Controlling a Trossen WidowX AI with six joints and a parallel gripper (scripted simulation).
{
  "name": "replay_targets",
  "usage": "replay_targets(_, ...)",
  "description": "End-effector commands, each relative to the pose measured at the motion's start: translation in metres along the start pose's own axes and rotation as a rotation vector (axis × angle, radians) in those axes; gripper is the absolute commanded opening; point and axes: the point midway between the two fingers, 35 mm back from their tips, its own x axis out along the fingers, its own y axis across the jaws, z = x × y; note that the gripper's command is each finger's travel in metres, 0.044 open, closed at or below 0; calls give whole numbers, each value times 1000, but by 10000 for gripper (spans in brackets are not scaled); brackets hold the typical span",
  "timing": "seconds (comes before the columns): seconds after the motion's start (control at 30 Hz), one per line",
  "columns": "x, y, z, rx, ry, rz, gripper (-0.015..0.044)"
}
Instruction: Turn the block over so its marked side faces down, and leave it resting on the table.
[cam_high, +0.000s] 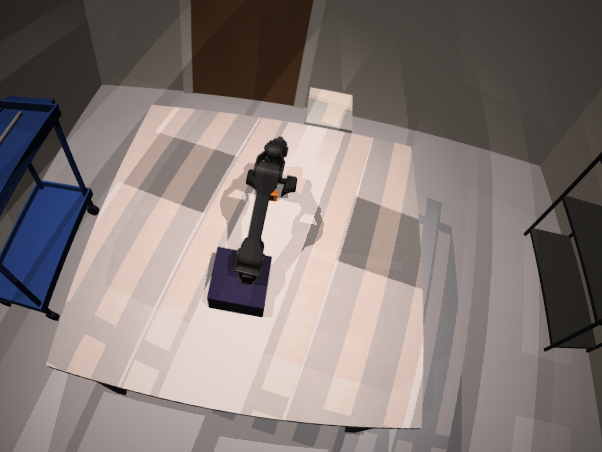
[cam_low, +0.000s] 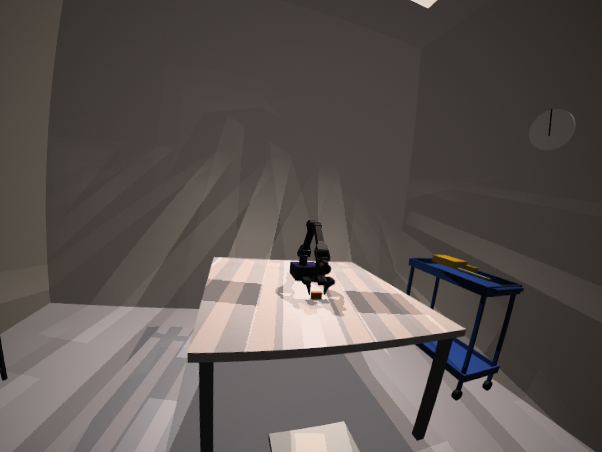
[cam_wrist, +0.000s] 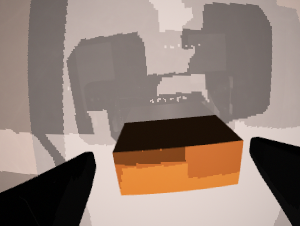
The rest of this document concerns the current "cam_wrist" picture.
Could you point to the orange block with black square face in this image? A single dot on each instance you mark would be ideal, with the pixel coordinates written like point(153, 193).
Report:
point(170, 156)

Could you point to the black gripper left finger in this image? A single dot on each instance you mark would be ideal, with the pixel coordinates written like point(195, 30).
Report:
point(55, 198)

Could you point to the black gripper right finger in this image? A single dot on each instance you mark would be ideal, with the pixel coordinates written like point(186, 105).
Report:
point(279, 165)

